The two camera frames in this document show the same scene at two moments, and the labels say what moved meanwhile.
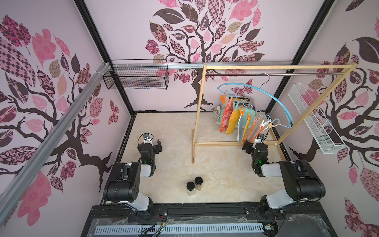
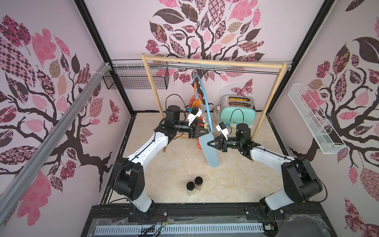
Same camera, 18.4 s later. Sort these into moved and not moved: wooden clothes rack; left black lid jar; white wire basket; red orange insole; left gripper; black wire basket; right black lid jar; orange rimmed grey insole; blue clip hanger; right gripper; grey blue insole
Moved: blue clip hanger; left gripper; wooden clothes rack; orange rimmed grey insole; grey blue insole; red orange insole; right gripper
Not moved: left black lid jar; white wire basket; right black lid jar; black wire basket
